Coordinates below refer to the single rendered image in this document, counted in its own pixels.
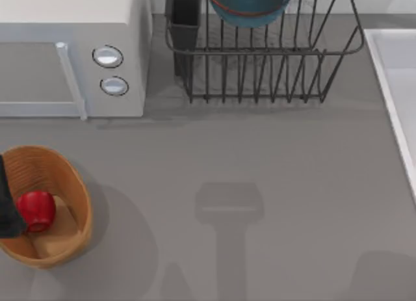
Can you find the small microwave knob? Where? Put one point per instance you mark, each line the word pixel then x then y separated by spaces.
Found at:
pixel 114 86

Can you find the large microwave knob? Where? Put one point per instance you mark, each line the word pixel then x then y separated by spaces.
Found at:
pixel 107 56

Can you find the dark cutlery holder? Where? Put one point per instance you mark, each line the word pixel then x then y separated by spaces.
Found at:
pixel 185 11

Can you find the pale microwave oven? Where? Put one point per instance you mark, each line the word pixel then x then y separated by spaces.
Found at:
pixel 133 31

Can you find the blue bowl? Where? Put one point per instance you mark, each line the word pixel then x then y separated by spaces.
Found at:
pixel 250 8

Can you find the brown wooden basket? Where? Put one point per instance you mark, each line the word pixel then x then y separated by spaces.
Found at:
pixel 65 216

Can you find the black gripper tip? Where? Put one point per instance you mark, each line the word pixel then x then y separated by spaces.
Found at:
pixel 8 210

